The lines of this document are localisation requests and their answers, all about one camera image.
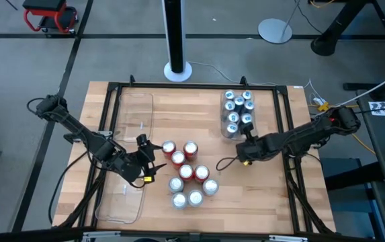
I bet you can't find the black metal table frame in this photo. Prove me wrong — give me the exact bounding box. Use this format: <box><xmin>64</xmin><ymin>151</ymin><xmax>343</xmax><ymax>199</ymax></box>
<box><xmin>52</xmin><ymin>74</ymin><xmax>337</xmax><ymax>236</ymax></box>

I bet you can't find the black power cable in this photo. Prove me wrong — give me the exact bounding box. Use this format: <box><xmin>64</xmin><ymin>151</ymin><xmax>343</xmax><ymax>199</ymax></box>
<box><xmin>47</xmin><ymin>151</ymin><xmax>92</xmax><ymax>225</ymax></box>

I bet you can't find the silver metal bracket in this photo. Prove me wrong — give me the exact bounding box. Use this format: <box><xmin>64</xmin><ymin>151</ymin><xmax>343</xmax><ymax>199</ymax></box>
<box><xmin>268</xmin><ymin>234</ymin><xmax>309</xmax><ymax>242</ymax></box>
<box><xmin>82</xmin><ymin>231</ymin><xmax>122</xmax><ymax>242</ymax></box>

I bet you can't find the clear plastic bin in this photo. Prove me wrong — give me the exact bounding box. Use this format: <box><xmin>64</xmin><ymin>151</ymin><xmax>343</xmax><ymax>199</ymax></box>
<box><xmin>220</xmin><ymin>89</ymin><xmax>257</xmax><ymax>140</ymax></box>
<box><xmin>116</xmin><ymin>92</ymin><xmax>155</xmax><ymax>144</ymax></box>
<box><xmin>95</xmin><ymin>157</ymin><xmax>148</xmax><ymax>225</ymax></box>

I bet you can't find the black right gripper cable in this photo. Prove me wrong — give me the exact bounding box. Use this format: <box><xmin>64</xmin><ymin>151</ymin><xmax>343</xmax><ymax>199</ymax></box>
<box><xmin>216</xmin><ymin>155</ymin><xmax>243</xmax><ymax>171</ymax></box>

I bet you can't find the yellow floor cable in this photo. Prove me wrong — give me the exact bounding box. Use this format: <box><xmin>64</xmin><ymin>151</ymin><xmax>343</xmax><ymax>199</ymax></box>
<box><xmin>349</xmin><ymin>132</ymin><xmax>377</xmax><ymax>156</ymax></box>

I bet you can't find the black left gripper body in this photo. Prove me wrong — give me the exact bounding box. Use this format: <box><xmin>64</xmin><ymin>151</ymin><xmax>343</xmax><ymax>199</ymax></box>
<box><xmin>133</xmin><ymin>134</ymin><xmax>155</xmax><ymax>177</ymax></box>

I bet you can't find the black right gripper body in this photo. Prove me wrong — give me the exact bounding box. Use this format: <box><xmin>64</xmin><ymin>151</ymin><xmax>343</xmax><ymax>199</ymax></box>
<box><xmin>235</xmin><ymin>122</ymin><xmax>263</xmax><ymax>163</ymax></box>

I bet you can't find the thin white power cable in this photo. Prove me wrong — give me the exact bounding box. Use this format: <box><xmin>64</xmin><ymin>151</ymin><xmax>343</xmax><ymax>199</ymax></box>
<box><xmin>187</xmin><ymin>60</ymin><xmax>280</xmax><ymax>87</ymax></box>

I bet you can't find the red black rolling stool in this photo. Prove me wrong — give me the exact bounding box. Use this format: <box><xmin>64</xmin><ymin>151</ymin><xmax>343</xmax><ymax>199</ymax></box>
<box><xmin>22</xmin><ymin>0</ymin><xmax>79</xmax><ymax>35</ymax></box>

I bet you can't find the black horizontal beam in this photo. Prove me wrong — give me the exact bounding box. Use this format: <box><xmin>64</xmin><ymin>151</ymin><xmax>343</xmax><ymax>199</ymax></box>
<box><xmin>0</xmin><ymin>227</ymin><xmax>385</xmax><ymax>242</ymax></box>

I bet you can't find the black desk leg frame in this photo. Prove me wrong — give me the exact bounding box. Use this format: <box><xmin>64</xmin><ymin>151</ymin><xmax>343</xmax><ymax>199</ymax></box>
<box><xmin>310</xmin><ymin>0</ymin><xmax>385</xmax><ymax>67</ymax></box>

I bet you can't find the grey round-base stand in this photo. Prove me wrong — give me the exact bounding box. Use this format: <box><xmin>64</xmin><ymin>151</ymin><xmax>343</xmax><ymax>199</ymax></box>
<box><xmin>257</xmin><ymin>0</ymin><xmax>302</xmax><ymax>44</ymax></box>

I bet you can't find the thick white cable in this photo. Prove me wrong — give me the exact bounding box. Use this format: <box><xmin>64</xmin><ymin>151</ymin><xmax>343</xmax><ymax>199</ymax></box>
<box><xmin>312</xmin><ymin>65</ymin><xmax>385</xmax><ymax>118</ymax></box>

